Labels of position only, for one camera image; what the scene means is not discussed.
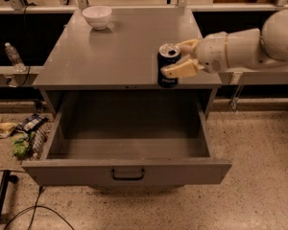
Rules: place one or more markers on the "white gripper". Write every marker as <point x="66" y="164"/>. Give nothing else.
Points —
<point x="211" y="54"/>

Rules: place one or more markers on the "blue pepsi can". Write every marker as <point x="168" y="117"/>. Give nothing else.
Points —
<point x="167" y="54"/>

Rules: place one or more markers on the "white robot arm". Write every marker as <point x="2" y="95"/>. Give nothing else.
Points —
<point x="255" y="49"/>

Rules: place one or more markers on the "grey open top drawer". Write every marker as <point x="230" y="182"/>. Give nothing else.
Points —
<point x="87" y="142"/>

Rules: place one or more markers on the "grey metal cabinet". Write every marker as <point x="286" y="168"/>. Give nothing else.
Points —
<point x="117" y="67"/>

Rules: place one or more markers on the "white ceramic bowl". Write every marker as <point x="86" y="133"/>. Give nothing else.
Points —
<point x="97" y="17"/>

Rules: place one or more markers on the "blue snack bag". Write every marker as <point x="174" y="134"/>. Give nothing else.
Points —
<point x="32" y="123"/>

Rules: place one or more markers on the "checkered snack bag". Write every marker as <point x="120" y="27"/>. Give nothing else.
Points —
<point x="39" y="140"/>

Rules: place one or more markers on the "clear plastic water bottle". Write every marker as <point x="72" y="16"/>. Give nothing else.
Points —
<point x="14" y="58"/>

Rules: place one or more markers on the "green snack bag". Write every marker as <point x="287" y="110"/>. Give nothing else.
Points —
<point x="22" y="144"/>

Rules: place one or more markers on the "yellow snack bag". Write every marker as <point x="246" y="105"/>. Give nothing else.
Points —
<point x="6" y="129"/>

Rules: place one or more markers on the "black metal stand leg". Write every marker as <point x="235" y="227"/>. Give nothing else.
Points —
<point x="3" y="188"/>

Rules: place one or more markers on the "black drawer handle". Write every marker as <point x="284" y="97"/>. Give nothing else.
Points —
<point x="127" y="174"/>

